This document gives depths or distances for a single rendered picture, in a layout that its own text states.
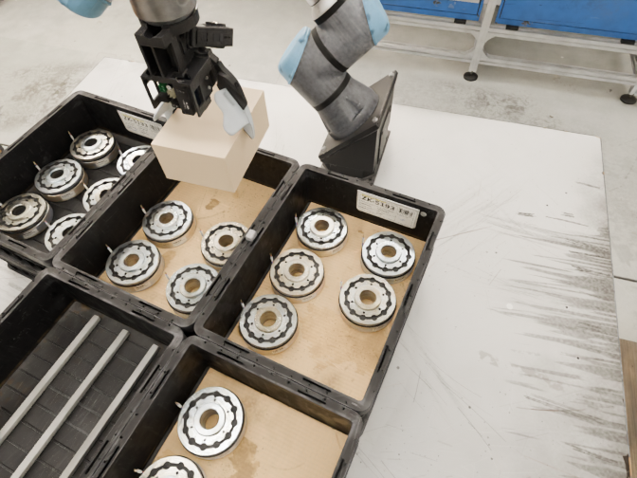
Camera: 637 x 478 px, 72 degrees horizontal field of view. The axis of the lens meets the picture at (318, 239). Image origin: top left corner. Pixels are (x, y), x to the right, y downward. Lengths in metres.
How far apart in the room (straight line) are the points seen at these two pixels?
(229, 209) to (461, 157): 0.65
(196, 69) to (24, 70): 2.81
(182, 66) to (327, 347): 0.50
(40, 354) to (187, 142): 0.48
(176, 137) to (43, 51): 2.83
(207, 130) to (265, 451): 0.50
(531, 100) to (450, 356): 2.00
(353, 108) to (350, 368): 0.60
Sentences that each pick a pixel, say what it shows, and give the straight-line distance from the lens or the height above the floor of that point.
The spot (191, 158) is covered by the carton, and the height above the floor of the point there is 1.10.
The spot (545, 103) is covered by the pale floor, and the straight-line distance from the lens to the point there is 2.75.
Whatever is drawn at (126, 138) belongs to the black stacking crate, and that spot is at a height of 0.83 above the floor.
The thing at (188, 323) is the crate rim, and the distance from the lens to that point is 0.73.
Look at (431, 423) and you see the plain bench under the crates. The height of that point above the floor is 0.70.
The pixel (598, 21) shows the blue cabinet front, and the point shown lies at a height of 0.39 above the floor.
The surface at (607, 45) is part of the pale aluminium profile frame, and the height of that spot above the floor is 0.28.
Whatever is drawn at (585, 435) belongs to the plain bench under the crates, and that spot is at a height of 0.70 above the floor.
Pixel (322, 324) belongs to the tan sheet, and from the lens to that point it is 0.80.
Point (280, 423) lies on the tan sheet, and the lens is 0.76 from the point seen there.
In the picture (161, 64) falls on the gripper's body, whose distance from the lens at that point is 0.60.
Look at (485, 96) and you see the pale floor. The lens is 2.69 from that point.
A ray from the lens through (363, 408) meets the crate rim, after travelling 0.66.
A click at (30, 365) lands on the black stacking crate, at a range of 0.94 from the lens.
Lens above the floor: 1.57
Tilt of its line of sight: 56 degrees down
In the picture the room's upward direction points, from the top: 3 degrees counter-clockwise
